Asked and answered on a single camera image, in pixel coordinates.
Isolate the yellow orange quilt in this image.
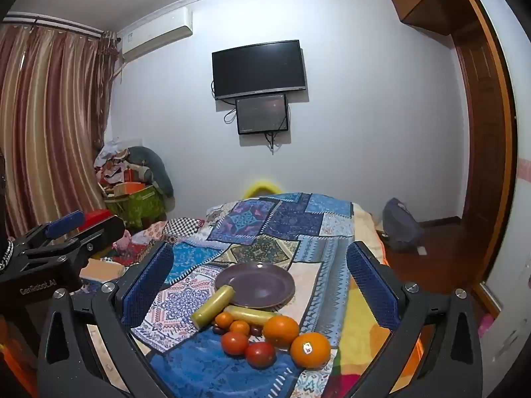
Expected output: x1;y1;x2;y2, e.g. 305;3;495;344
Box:
330;203;424;398

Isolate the large plain orange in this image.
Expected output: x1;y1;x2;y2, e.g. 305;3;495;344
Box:
263;315;300;349

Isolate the pile of clutter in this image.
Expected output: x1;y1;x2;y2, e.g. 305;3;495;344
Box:
95;138;146;195

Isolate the red box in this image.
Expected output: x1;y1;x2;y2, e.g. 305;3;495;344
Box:
82;210;114;228

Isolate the black wall television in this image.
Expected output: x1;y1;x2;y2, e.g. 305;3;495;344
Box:
211;40;308;101

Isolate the pink toy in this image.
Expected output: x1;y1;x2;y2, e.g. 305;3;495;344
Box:
114;232;135;254

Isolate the tan cardboard piece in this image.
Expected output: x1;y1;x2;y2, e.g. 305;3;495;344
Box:
80;259;126;283

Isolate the yellow-green sugarcane piece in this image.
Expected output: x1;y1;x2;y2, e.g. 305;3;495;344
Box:
191;285;236;327
223;305;276;326

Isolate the white air conditioner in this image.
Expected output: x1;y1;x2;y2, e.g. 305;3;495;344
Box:
117;7;194;64

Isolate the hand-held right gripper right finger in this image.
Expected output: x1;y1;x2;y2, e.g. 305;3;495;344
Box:
345;240;484;398

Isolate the purple plate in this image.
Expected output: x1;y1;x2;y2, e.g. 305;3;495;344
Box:
214;262;296;309

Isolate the blue patchwork blanket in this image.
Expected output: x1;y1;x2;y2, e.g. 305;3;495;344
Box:
130;192;357;398

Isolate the brown wooden door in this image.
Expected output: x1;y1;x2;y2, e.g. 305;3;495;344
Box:
451;0;519;299

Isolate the yellow fuzzy item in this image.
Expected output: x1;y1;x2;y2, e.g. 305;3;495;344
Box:
243;179;280;199

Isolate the red tomato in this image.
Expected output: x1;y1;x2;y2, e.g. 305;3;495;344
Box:
221;332;250;356
245;341;276;369

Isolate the small black monitor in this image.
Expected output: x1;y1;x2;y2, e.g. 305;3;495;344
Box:
236;94;289;135

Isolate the grey curved pillow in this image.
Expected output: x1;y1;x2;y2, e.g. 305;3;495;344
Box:
126;146;175;197

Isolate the large orange with sticker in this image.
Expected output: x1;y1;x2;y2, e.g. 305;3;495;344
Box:
290;332;332;369

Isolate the striped brown curtain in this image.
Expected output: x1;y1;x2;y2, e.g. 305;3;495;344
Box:
0;29;121;241

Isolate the white curtain rail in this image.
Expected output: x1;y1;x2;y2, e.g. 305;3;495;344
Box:
3;12;105;37

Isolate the green patterned box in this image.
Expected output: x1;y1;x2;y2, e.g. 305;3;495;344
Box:
104;184;167;229

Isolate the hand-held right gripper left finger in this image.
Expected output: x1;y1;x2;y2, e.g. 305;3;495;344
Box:
37;240;175;398

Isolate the grey backpack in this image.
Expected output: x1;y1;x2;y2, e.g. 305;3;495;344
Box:
382;198;424;253

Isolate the checkered patchwork sheet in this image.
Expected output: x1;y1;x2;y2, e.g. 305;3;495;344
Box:
133;217;207;266

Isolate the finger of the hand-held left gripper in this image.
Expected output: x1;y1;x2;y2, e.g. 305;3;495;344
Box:
21;215;126;267
10;210;86;254

